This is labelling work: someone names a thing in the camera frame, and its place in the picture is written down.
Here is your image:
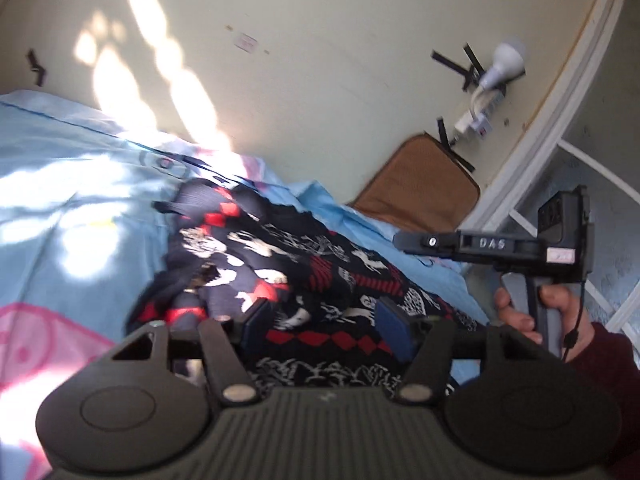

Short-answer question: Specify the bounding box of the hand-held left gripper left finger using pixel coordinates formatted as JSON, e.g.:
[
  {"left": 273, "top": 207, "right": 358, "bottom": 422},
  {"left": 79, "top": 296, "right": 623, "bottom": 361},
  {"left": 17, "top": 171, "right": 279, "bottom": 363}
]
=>
[{"left": 111, "top": 299, "right": 275, "bottom": 405}]

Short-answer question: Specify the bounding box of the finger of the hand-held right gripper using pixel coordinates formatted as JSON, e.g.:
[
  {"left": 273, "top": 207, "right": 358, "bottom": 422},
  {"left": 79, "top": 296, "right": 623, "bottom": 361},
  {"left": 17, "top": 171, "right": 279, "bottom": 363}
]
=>
[{"left": 392, "top": 230, "right": 460, "bottom": 260}]

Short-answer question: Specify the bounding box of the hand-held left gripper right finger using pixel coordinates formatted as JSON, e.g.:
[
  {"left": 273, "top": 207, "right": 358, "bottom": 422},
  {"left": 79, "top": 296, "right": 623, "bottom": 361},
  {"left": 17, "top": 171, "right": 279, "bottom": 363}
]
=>
[{"left": 374, "top": 296, "right": 538, "bottom": 403}]

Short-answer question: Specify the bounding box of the black red white patterned sweater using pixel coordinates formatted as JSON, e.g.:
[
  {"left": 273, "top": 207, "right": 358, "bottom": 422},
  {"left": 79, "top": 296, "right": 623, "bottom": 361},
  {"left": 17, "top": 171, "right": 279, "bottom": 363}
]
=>
[{"left": 125, "top": 177, "right": 488, "bottom": 391}]

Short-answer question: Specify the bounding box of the person's right forearm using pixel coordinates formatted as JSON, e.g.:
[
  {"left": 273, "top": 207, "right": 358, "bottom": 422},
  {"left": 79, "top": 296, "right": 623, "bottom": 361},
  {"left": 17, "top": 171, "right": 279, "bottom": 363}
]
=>
[{"left": 565, "top": 322, "right": 640, "bottom": 468}]

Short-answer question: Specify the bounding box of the person's right hand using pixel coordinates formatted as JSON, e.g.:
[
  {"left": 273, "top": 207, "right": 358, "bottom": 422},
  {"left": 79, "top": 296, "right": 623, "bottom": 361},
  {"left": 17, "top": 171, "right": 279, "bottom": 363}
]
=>
[{"left": 494, "top": 284, "right": 596, "bottom": 361}]

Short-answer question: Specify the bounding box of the brown seat cushion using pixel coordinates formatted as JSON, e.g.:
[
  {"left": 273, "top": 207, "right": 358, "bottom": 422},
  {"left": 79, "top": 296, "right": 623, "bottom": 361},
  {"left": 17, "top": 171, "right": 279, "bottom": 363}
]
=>
[{"left": 347, "top": 132, "right": 481, "bottom": 233}]

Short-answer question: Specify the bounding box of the long black tape strip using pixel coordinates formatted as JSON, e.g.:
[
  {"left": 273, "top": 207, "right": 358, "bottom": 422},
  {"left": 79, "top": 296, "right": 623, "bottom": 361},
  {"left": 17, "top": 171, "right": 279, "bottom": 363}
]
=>
[{"left": 437, "top": 117, "right": 476, "bottom": 171}]

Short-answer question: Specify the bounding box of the white plug adapter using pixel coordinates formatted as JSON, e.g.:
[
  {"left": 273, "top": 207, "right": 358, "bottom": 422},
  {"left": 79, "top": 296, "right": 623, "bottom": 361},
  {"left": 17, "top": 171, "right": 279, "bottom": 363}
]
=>
[{"left": 454, "top": 110, "right": 493, "bottom": 139}]

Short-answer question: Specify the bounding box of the white power strip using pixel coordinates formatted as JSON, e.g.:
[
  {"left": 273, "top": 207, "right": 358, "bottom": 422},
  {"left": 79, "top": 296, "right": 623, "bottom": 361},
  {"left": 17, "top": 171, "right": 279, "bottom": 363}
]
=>
[{"left": 470, "top": 85, "right": 507, "bottom": 116}]

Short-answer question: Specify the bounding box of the black tape cross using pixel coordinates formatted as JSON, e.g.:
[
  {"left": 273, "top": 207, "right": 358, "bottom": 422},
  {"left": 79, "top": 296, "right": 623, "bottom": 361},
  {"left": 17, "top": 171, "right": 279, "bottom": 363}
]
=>
[{"left": 432, "top": 42, "right": 486, "bottom": 92}]

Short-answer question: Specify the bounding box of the light blue cartoon bed sheet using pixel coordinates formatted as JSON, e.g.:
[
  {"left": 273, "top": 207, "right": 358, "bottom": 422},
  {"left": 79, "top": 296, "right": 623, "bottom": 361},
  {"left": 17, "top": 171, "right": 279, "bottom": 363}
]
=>
[{"left": 0, "top": 89, "right": 491, "bottom": 480}]

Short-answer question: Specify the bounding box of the black gripper cord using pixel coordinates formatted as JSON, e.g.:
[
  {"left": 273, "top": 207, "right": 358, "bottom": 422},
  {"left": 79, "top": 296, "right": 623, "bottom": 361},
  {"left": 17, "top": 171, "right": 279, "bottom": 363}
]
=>
[{"left": 561, "top": 280, "right": 587, "bottom": 362}]

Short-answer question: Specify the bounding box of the white window frame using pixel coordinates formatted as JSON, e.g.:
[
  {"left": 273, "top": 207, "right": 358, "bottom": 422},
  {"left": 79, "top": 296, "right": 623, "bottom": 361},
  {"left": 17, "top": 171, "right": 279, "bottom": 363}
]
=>
[{"left": 460, "top": 0, "right": 640, "bottom": 351}]

